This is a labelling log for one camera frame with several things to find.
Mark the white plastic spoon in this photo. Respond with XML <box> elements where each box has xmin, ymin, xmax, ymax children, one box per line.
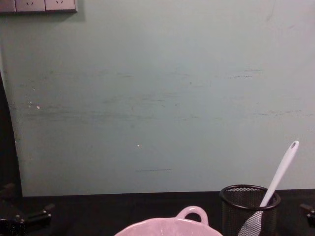
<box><xmin>238</xmin><ymin>140</ymin><xmax>300</xmax><ymax>236</ymax></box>

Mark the black table cloth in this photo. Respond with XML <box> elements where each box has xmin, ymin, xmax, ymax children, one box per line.
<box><xmin>0</xmin><ymin>188</ymin><xmax>315</xmax><ymax>236</ymax></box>

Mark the black mesh pen holder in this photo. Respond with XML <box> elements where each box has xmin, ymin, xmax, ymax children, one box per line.
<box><xmin>219</xmin><ymin>184</ymin><xmax>282</xmax><ymax>236</ymax></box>

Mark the pink ceramic bowl with handle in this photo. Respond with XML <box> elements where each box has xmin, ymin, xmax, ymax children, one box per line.
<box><xmin>113</xmin><ymin>206</ymin><xmax>223</xmax><ymax>236</ymax></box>

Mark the white wall socket panel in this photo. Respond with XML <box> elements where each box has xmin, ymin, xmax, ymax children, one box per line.
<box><xmin>0</xmin><ymin>0</ymin><xmax>78</xmax><ymax>14</ymax></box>

